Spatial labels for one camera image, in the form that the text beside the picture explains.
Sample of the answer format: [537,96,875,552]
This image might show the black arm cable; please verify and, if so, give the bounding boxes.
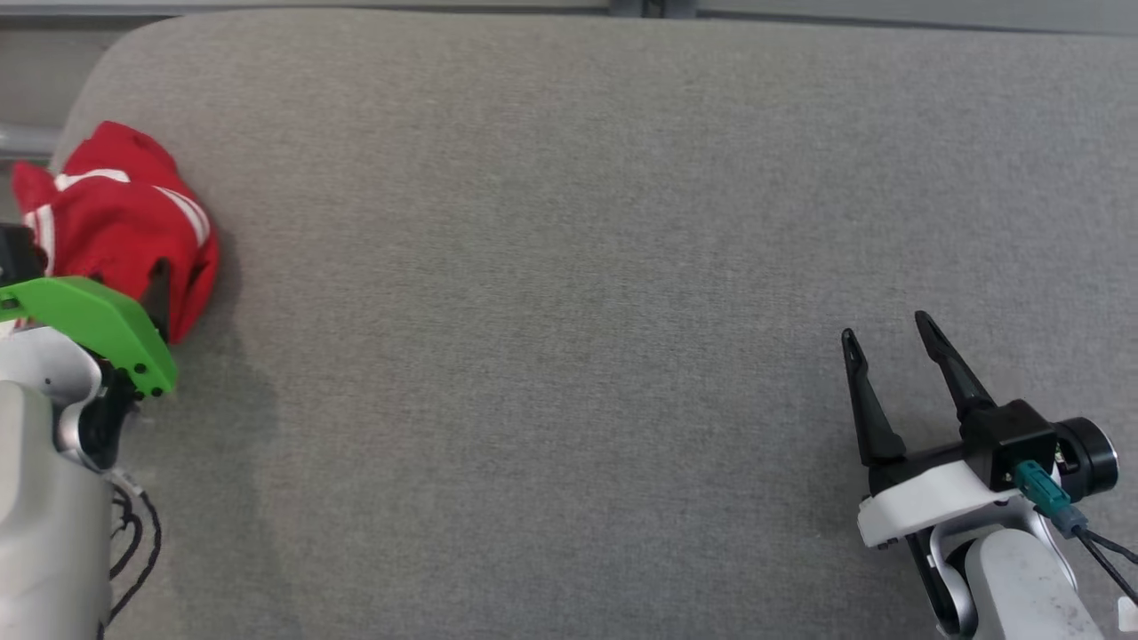
[96,471,163,636]
[1071,524,1138,610]

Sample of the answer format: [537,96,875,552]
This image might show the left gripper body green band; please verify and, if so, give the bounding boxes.
[0,277,177,398]

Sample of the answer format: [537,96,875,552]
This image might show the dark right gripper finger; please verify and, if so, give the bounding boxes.
[914,311,996,421]
[841,329,907,468]

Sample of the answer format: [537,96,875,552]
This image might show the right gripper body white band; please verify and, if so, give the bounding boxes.
[858,418,1119,548]

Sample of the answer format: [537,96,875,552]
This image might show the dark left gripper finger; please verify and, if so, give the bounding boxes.
[142,258,172,344]

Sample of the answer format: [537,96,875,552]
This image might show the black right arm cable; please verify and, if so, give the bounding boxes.
[1071,524,1138,610]

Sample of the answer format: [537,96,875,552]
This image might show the teal right camera connector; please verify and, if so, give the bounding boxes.
[1014,460,1090,540]

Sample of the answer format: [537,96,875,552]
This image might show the grey fabric sofa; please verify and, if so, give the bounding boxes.
[0,7,1138,640]

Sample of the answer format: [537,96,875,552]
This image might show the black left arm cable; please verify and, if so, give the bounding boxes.
[96,471,163,636]

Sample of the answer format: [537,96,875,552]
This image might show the red basketball jersey white sleeves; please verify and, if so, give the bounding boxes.
[11,120,220,346]

